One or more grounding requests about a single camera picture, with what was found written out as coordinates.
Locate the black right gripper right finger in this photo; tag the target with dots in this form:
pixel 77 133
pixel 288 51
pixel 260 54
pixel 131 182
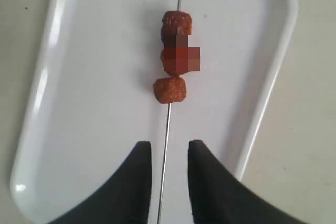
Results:
pixel 216 196

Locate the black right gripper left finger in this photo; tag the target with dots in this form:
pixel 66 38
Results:
pixel 124 198

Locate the dark red fruit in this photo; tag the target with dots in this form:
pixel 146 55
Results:
pixel 175 23

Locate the thin metal skewer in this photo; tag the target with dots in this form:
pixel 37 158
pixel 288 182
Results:
pixel 166 140

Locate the white rectangular plastic tray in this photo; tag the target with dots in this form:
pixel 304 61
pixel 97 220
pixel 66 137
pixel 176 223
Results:
pixel 91 99

